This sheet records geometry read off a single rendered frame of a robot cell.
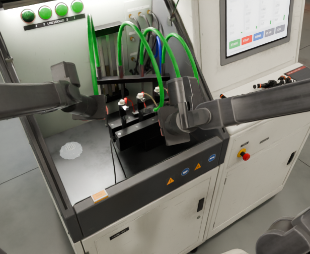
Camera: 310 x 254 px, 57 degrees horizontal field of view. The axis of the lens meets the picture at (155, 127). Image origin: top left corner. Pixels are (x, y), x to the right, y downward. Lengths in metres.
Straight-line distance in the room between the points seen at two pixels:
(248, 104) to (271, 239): 0.24
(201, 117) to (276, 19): 1.02
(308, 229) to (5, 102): 0.53
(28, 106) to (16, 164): 2.05
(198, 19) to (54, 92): 0.75
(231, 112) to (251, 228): 1.58
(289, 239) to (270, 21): 1.13
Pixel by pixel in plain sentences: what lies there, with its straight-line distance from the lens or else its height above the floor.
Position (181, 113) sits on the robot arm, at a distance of 0.65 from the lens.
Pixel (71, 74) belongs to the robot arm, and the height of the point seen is 1.38.
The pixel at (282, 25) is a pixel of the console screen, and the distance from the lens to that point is 1.59.
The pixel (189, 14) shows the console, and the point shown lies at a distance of 1.21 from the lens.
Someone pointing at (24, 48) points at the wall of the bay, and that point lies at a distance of 1.20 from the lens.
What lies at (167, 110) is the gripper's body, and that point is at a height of 1.30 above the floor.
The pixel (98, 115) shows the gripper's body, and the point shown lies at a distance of 0.81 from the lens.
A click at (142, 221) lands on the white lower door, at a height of 0.69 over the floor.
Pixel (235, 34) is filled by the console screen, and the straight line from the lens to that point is 1.36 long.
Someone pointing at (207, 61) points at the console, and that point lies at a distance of 1.28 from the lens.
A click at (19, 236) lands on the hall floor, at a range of 2.17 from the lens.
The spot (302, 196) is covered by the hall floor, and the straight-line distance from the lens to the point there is 2.39.
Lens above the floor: 1.76
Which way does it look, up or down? 42 degrees down
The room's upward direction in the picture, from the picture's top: straight up
